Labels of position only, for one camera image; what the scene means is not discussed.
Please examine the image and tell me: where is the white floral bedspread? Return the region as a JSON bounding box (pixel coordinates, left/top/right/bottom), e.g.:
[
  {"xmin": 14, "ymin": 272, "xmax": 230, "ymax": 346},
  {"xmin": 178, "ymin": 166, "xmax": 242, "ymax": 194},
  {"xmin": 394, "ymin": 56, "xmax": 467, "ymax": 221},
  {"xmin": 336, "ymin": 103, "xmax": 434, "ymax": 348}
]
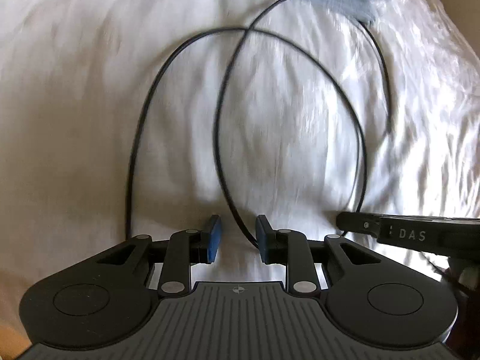
[{"xmin": 1, "ymin": 0, "xmax": 479, "ymax": 329}]

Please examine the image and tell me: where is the black cable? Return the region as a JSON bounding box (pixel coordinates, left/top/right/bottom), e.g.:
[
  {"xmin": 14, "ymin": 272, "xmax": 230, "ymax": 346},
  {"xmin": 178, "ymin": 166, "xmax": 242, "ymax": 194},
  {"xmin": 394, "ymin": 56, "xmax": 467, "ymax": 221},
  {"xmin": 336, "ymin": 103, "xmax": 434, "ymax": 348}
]
[{"xmin": 125, "ymin": 0, "xmax": 393, "ymax": 251}]

